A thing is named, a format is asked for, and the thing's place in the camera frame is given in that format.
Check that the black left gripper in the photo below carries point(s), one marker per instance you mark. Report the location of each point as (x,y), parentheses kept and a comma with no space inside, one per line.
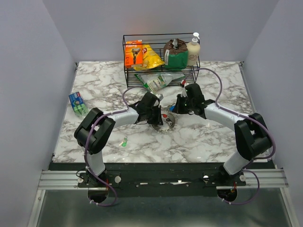
(157,120)

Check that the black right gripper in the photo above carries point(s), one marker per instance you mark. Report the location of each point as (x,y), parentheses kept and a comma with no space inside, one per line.
(178,108)

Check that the black head car key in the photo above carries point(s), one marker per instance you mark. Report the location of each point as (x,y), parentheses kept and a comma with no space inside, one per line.
(169,122)

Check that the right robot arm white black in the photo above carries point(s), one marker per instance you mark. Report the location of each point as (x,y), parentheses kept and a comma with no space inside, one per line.
(251,133)

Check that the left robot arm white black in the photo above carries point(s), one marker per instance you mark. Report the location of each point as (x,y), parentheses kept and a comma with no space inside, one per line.
(94,131)

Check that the green white plastic pouch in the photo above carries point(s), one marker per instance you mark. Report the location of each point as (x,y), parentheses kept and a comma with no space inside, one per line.
(156,81)

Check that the green key tag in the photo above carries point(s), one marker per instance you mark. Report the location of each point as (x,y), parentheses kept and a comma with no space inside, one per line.
(123,142)

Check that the cream lotion pump bottle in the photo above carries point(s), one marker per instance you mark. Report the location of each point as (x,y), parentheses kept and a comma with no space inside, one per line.
(193,48)

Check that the brown green bag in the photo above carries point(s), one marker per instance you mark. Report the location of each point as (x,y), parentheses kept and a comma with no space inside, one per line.
(175,54)

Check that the yellow snack bag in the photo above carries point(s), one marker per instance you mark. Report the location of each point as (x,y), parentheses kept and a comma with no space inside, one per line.
(151,59)

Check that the orange razor package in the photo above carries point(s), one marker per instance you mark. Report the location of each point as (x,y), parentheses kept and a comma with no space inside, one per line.
(133,53)

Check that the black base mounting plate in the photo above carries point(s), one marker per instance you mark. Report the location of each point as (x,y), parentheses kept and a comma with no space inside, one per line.
(121,180)

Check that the blue green toothpaste box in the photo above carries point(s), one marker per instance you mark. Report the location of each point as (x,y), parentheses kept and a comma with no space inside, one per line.
(78,105)

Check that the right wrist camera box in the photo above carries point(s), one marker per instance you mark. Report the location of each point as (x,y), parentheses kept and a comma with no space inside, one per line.
(183,84)

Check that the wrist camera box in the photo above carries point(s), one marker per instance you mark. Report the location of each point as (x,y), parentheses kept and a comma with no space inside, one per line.
(160,96)
(183,84)

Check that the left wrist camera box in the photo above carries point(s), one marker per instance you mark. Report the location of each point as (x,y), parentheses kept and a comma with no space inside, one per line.
(160,96)

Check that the aluminium rail frame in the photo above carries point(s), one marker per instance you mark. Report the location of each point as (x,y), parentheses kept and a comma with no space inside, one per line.
(261,207)

